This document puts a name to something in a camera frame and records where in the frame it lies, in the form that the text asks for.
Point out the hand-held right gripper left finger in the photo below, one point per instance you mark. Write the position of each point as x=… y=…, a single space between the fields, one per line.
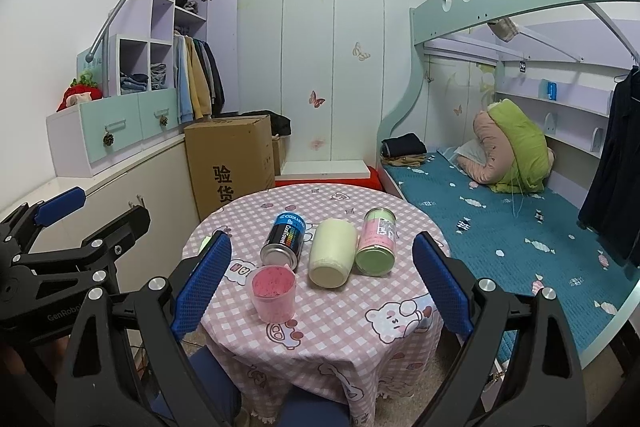
x=205 y=287

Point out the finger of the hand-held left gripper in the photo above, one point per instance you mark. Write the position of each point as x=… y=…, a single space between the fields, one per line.
x=125 y=224
x=60 y=205

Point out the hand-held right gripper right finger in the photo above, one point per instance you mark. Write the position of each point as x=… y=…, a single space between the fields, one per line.
x=442 y=287

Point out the cream white cup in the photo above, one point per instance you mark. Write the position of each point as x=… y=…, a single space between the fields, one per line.
x=331 y=252

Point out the pink plastic cup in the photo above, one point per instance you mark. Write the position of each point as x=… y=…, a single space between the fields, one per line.
x=274 y=294

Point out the white low cabinet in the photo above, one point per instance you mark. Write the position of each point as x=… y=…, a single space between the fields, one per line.
x=150 y=179

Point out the pink and green can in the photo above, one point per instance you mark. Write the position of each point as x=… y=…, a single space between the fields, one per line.
x=377 y=242

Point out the teal candy print bedsheet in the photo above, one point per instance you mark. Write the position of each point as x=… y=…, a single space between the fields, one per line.
x=500 y=232

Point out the teal drawer unit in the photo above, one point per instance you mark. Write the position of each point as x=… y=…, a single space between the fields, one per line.
x=115 y=129

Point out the black spray can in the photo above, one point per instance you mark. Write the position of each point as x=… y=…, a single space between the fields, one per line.
x=286 y=237

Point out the navy blue chair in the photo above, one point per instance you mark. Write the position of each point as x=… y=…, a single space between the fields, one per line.
x=215 y=387

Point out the round table pink checkered cloth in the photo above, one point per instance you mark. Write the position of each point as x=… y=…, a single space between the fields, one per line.
x=350 y=342

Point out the strawberry plush toy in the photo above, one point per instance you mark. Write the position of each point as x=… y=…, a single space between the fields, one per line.
x=80 y=94

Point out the large cardboard box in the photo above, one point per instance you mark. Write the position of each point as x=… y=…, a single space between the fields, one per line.
x=227 y=162

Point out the white pillow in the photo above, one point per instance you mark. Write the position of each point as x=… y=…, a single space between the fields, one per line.
x=467 y=153

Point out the folded jeans stack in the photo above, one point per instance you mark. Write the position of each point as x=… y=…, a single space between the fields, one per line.
x=134 y=84
x=158 y=76

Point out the folded dark clothes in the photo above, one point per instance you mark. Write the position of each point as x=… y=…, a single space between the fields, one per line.
x=404 y=144

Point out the small cardboard box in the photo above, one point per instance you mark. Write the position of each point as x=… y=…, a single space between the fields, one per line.
x=278 y=157

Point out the pink quilt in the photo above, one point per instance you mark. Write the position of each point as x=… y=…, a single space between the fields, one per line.
x=482 y=142

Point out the light blue hanging shirt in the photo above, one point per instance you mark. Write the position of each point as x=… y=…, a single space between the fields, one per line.
x=182 y=82

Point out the green quilt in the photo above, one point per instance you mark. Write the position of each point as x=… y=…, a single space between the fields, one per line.
x=522 y=147

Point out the yellow hanging jacket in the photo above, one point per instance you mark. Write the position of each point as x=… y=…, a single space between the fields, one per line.
x=200 y=79

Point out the white platform step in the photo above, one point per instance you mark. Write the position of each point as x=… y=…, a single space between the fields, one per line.
x=325 y=168

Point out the dark hanging jackets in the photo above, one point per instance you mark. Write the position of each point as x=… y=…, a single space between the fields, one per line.
x=216 y=77

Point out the black bag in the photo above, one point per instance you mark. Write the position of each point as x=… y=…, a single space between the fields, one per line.
x=270 y=122

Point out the dark hanging garment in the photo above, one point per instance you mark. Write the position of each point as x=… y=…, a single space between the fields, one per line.
x=612 y=177

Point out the lilac stair cabinet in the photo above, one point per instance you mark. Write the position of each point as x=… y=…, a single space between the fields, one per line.
x=165 y=12

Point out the pink butterfly sticker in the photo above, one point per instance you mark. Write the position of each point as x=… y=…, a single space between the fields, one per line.
x=316 y=99

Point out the small blue box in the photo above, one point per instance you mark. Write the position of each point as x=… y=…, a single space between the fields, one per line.
x=550 y=90

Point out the white wardrobe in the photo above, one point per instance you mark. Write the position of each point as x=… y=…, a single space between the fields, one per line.
x=305 y=57

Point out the beige butterfly sticker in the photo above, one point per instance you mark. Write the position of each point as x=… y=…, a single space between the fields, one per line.
x=361 y=52

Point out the grey rolled bundle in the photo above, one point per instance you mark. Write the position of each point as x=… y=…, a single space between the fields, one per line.
x=504 y=29

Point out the white wall shelf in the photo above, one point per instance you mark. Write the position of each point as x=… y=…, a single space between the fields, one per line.
x=560 y=117

